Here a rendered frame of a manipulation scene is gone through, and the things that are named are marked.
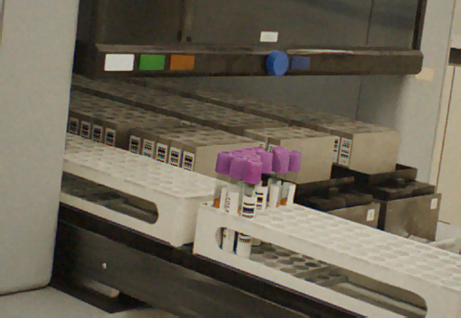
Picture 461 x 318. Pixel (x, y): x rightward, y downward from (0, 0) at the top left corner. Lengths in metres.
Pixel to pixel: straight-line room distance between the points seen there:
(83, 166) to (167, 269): 0.17
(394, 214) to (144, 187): 0.47
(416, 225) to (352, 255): 0.59
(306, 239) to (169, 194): 0.17
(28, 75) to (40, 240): 0.17
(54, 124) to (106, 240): 0.13
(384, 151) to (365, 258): 0.63
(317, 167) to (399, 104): 0.22
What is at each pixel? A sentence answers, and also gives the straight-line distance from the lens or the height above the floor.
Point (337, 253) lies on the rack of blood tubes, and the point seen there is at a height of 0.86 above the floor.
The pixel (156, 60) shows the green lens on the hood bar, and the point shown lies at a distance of 1.19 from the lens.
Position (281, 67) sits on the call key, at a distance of 1.33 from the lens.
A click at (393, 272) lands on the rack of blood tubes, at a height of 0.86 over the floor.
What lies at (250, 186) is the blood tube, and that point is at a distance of 1.04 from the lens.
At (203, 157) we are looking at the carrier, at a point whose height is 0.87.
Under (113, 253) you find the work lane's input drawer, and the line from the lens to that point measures 1.15.
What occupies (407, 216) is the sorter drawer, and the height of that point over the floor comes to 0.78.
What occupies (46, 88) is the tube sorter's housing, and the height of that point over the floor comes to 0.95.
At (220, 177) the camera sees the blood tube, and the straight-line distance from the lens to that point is 1.06.
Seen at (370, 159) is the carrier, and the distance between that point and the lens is 1.56.
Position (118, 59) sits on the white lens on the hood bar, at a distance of 1.15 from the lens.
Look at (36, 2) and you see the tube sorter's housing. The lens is 1.11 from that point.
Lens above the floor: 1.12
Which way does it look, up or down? 8 degrees down
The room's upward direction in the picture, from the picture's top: 7 degrees clockwise
